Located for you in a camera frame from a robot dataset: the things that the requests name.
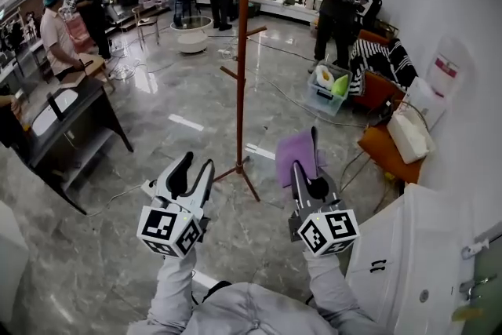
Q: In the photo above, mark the person's left forearm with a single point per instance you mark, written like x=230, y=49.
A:
x=172, y=286

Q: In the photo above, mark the orange sofa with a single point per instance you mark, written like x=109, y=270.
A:
x=376, y=92

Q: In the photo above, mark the clear plastic storage box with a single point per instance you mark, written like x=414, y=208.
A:
x=323, y=104

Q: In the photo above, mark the white basin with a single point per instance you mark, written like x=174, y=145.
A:
x=51, y=113

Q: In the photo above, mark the person's grey jacket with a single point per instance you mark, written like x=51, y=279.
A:
x=251, y=314

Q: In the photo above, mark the white wall holder red label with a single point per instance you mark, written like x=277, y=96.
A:
x=447, y=66

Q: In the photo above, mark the white rectangular box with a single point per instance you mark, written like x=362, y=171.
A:
x=409, y=135

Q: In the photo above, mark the flat brown box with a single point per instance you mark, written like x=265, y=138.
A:
x=72, y=79

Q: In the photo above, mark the brown wooden coat stand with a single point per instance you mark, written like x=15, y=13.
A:
x=242, y=90

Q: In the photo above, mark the wooden chair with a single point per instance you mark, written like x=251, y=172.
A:
x=147, y=25

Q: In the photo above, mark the pink chair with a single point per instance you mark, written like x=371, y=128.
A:
x=78, y=35

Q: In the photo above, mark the white egg plush toy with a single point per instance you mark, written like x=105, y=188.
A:
x=324, y=75

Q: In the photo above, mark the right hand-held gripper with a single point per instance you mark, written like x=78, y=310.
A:
x=329, y=229

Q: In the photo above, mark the white power strip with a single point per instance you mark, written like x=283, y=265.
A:
x=225, y=52
x=148, y=187

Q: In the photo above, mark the person's right forearm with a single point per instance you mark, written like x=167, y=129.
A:
x=333, y=286

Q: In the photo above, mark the dark grey desk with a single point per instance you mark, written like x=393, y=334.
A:
x=86, y=110

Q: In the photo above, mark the small light wooden table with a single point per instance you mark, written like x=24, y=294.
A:
x=100, y=64

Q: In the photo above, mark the black tool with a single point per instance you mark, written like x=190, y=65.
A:
x=86, y=63

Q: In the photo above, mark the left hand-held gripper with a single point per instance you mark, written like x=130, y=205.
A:
x=168, y=225

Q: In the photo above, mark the purple cloth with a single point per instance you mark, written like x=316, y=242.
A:
x=294, y=149

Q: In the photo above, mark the green star plush toy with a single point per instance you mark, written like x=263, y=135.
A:
x=340, y=86

